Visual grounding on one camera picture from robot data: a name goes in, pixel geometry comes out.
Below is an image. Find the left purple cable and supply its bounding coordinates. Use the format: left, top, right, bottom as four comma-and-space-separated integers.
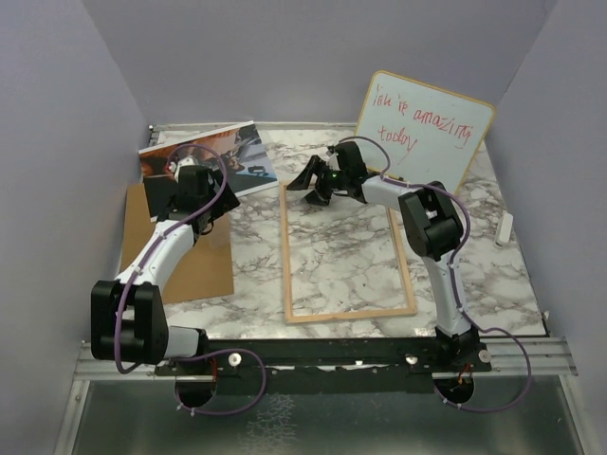
113, 143, 267, 417

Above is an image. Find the white whiteboard eraser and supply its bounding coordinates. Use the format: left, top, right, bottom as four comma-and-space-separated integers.
494, 211, 513, 247

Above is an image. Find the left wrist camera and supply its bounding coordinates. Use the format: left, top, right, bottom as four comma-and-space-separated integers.
168, 156, 197, 181

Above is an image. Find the wooden picture frame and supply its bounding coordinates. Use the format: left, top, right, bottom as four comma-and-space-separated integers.
278, 174, 419, 325

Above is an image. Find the printed photo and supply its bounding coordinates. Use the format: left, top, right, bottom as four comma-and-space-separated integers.
138, 121, 278, 219

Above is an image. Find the yellow-rimmed whiteboard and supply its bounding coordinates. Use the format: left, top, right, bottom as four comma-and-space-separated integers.
355, 70, 495, 193

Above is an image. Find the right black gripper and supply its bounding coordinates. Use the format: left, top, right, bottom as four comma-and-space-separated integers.
286, 156, 348, 208

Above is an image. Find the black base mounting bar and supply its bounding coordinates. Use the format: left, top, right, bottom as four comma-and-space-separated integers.
155, 337, 491, 395

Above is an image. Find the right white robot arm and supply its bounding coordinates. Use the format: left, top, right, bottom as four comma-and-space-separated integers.
286, 140, 479, 371

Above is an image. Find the brown cardboard backing board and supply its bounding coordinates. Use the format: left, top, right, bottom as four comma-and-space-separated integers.
120, 183, 234, 305

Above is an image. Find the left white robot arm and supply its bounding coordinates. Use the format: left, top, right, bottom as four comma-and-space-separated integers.
91, 165, 239, 374

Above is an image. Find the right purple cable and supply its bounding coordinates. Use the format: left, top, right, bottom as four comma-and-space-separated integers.
326, 136, 533, 412

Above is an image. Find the purple cable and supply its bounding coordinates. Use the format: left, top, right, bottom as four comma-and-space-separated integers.
113, 143, 267, 417
326, 136, 533, 412

